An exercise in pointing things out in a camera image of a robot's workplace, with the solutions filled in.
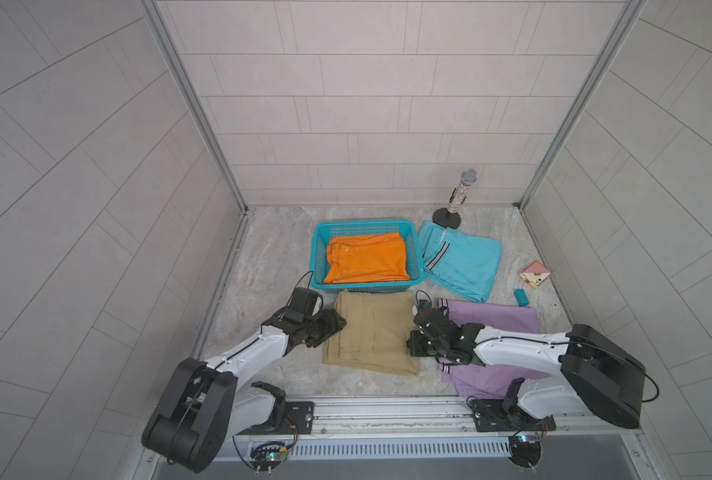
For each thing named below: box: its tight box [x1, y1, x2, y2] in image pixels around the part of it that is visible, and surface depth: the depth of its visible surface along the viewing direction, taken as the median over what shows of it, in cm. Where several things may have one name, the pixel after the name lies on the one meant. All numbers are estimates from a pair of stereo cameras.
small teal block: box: [514, 288, 530, 307], surface depth 93 cm
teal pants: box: [418, 220, 503, 303], surface depth 100 cm
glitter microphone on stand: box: [432, 168, 479, 230], surface depth 101 cm
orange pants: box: [324, 231, 411, 284], surface depth 101 cm
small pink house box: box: [519, 260, 552, 290], surface depth 98 cm
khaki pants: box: [323, 291, 419, 376], surface depth 83 cm
